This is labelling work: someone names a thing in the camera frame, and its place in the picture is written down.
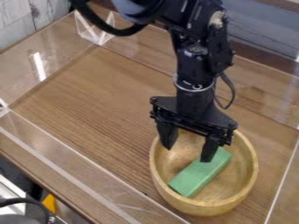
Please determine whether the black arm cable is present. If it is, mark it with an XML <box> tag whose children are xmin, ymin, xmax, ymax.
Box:
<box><xmin>70</xmin><ymin>0</ymin><xmax>157</xmax><ymax>38</ymax></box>

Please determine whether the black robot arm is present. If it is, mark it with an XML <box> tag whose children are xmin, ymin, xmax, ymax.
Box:
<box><xmin>113</xmin><ymin>0</ymin><xmax>238</xmax><ymax>163</ymax></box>

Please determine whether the clear acrylic corner bracket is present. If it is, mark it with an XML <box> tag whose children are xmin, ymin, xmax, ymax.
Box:
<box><xmin>75</xmin><ymin>11</ymin><xmax>115</xmax><ymax>46</ymax></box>

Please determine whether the black cable lower left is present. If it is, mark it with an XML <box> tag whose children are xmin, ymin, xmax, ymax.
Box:
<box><xmin>0</xmin><ymin>197</ymin><xmax>53</xmax><ymax>224</ymax></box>

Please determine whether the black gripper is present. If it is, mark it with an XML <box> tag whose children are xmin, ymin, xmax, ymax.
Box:
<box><xmin>150</xmin><ymin>90</ymin><xmax>239</xmax><ymax>163</ymax></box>

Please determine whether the brown wooden bowl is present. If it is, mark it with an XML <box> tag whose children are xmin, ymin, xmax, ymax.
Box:
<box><xmin>150</xmin><ymin>129</ymin><xmax>258</xmax><ymax>217</ymax></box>

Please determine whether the clear acrylic enclosure wall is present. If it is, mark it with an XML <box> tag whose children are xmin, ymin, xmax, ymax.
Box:
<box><xmin>0</xmin><ymin>16</ymin><xmax>299</xmax><ymax>224</ymax></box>

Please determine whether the green rectangular block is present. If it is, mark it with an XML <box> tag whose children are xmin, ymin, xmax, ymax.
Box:
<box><xmin>169</xmin><ymin>147</ymin><xmax>233</xmax><ymax>198</ymax></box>

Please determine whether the yellow black device lower left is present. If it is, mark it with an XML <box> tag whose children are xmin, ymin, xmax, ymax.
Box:
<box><xmin>25</xmin><ymin>192</ymin><xmax>81</xmax><ymax>224</ymax></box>

